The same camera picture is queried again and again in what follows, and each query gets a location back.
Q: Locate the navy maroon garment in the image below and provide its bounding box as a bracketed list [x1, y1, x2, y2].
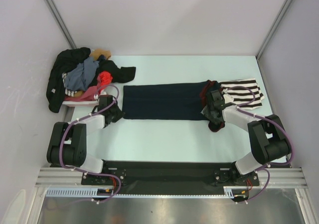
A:
[122, 80, 220, 121]

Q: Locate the black white striped tank top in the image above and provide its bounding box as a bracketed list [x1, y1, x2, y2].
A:
[219, 78, 265, 110]

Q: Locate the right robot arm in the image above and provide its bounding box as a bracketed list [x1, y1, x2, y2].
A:
[201, 90, 294, 185]

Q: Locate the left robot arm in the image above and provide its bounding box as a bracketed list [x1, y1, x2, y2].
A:
[46, 95, 124, 184]

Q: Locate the pink plastic basket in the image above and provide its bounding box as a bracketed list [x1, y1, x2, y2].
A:
[62, 93, 99, 107]

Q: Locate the pink garment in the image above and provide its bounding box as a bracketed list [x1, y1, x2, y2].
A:
[64, 86, 99, 102]

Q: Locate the red garment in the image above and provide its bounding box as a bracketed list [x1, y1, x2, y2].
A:
[98, 71, 113, 87]

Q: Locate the brown white striped garment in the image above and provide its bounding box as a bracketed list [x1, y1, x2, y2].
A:
[61, 72, 78, 97]

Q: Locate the grey blue garment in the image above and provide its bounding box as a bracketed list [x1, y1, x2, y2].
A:
[65, 57, 99, 91]

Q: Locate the black garment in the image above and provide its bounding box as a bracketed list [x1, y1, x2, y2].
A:
[46, 47, 136, 113]

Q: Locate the tan garment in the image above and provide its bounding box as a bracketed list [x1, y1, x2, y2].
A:
[90, 49, 112, 60]

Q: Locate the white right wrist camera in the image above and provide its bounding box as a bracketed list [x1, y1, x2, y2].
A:
[221, 90, 234, 104]

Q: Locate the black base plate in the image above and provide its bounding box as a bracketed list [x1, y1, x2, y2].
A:
[68, 161, 264, 193]

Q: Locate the white slotted cable duct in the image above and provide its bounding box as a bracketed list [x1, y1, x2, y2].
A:
[46, 186, 249, 199]

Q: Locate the aluminium frame rail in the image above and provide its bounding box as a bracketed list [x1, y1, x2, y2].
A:
[34, 166, 85, 188]

